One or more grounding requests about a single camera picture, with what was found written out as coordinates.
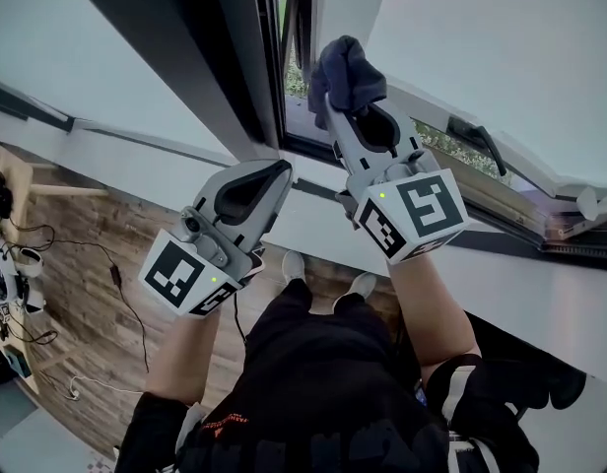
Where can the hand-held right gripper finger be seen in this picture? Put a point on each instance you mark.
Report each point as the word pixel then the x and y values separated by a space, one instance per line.
pixel 407 131
pixel 345 141

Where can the person's left forearm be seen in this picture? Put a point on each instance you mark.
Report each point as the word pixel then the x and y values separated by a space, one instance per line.
pixel 180 358

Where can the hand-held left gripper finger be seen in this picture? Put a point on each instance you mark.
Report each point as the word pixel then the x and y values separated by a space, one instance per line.
pixel 220 175
pixel 276 205

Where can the person's black shirt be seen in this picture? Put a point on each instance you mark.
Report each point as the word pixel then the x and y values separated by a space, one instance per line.
pixel 308 422

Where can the open window sash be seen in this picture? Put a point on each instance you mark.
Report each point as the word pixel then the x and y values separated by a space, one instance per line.
pixel 481 42

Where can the person's left white shoe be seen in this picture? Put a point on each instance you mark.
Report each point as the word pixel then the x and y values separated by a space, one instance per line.
pixel 292 266

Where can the person's black trousers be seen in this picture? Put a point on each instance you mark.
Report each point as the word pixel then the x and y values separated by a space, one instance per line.
pixel 313 323

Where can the blue screen device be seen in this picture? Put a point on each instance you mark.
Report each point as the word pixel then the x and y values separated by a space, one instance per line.
pixel 17 362

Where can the blue microfibre cleaning cloth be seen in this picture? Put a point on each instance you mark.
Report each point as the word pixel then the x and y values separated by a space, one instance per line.
pixel 348 77

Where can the checkerboard calibration sheet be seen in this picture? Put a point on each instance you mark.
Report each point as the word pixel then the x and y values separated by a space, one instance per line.
pixel 104 463

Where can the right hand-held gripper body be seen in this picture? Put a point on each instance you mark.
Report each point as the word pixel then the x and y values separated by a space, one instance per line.
pixel 422 205

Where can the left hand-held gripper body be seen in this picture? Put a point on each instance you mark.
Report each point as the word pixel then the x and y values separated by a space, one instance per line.
pixel 173 274

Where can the person's white shoe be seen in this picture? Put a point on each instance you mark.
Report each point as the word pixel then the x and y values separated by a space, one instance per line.
pixel 292 266
pixel 360 286

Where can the person's right white shoe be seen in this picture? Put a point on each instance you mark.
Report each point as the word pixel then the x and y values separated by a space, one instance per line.
pixel 360 286

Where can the person's right forearm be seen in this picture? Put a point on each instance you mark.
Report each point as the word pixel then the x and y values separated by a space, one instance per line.
pixel 426 308

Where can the black chair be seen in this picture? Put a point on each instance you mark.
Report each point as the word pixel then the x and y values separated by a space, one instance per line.
pixel 530 377

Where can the crumpled white tissue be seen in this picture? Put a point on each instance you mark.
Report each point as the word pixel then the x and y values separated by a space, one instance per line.
pixel 591 202

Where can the wooden rail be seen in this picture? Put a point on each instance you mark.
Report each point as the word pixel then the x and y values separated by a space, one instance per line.
pixel 67 190

